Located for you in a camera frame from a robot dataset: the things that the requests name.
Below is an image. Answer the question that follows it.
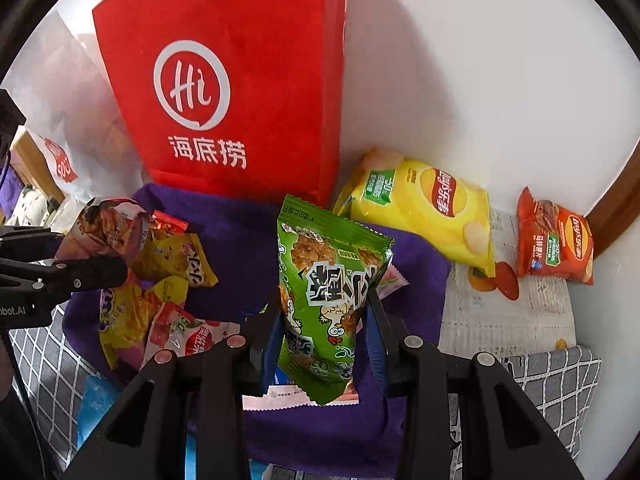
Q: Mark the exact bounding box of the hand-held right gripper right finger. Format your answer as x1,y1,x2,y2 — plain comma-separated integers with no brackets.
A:
365,292,586,480

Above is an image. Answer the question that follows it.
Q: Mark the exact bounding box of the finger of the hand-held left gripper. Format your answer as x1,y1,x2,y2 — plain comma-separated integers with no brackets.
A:
0,256,129,295
0,226,65,261

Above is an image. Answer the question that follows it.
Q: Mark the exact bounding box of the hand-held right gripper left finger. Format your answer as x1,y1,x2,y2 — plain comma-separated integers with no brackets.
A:
62,302,283,480

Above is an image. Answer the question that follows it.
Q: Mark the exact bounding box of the white pink snack packet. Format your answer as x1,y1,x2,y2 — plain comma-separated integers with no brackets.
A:
242,385,361,411

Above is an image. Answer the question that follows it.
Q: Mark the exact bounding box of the brown white snack packet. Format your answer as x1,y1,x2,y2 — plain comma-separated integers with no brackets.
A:
54,196,151,266

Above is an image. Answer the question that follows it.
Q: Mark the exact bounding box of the yellow pink snack packet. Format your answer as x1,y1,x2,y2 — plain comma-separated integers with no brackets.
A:
98,275,190,371

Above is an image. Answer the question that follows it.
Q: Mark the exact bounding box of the small pink snack packet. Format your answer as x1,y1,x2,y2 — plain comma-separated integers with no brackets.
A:
375,265,405,301

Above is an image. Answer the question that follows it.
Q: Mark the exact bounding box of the green snack packet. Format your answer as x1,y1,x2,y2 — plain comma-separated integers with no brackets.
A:
276,195,396,407

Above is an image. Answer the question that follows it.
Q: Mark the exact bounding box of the red white snack packet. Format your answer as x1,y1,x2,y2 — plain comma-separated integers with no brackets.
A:
142,302,242,368

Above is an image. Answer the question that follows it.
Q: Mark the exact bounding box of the purple cloth tray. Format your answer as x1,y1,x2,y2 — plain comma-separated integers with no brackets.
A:
62,182,451,466

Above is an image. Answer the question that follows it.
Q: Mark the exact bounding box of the white plush toy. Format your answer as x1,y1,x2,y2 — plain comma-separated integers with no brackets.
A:
12,187,66,233

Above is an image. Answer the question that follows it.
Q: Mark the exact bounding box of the grey checked blanket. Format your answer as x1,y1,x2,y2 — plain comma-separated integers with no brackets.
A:
10,305,603,480

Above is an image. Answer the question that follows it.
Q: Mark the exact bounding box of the wooden headboard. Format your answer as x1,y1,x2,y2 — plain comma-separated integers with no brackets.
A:
10,127,66,201

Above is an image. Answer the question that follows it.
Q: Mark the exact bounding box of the blue tissue pack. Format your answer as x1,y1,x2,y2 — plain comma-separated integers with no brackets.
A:
77,375,281,480

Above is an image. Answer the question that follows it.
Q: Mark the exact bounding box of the white plastic bag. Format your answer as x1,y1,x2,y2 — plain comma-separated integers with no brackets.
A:
0,10,146,201

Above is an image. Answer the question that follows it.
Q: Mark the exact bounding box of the white fruit print sheet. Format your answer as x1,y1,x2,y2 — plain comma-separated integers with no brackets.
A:
440,207,576,361

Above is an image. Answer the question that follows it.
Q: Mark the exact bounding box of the yellow chips bag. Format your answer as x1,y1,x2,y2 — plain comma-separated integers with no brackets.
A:
332,147,496,278

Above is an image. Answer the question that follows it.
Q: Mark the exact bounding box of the orange chips bag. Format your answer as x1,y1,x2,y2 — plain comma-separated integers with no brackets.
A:
515,186,596,286

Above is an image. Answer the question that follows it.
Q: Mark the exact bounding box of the red paper bag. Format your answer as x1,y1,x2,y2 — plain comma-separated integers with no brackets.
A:
92,0,351,206

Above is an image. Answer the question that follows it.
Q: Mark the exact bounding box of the brown wooden door frame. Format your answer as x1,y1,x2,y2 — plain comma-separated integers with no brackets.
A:
585,125,640,256

